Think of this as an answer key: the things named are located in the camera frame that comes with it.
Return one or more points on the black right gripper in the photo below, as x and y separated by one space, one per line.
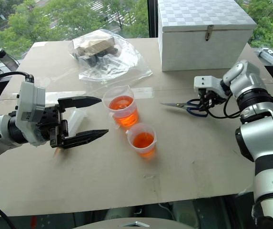
216 96

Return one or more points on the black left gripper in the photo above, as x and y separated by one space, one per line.
51 119

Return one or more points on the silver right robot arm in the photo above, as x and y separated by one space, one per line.
265 133

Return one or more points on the large clear measuring cup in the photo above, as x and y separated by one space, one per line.
123 107

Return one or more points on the small clear measuring cup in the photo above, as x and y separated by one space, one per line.
142 140

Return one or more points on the white checkered storage box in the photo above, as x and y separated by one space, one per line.
203 45

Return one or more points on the clear tape strip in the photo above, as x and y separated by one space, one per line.
144 93

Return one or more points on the black parts in bag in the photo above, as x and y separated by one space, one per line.
100 58

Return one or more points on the metal box latch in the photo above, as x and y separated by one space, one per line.
208 32

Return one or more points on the clear plastic bag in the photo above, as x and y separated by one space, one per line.
126 59

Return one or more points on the beige cardboard box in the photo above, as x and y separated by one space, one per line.
94 45

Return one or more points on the grey white tube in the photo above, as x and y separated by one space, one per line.
268 56

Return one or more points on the black cylinder device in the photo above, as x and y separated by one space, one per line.
6 58

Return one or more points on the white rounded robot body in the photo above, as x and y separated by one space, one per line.
136 223

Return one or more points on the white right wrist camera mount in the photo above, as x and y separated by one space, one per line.
209 82

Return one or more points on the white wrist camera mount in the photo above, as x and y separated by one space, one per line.
209 82
30 105

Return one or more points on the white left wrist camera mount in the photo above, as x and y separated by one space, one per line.
30 105

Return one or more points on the black window frame post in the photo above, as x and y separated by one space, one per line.
152 17

